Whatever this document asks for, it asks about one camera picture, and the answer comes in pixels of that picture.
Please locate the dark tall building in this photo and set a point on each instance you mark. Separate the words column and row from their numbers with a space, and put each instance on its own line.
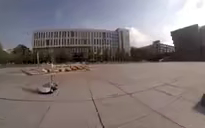
column 190, row 41

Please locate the pile of stone slabs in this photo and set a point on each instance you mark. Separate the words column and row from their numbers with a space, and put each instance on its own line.
column 60, row 69

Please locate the large white many-windowed building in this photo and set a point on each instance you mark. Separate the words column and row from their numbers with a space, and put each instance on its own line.
column 76, row 38

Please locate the row of trees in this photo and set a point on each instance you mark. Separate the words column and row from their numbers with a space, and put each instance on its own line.
column 20, row 55

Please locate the pale lamp pole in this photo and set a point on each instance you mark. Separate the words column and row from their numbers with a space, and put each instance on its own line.
column 37, row 58

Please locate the small white wheeled robot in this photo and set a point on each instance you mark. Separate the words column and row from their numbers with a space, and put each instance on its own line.
column 46, row 88

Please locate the grey concrete paved plaza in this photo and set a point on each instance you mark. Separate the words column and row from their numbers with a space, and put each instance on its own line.
column 130, row 86

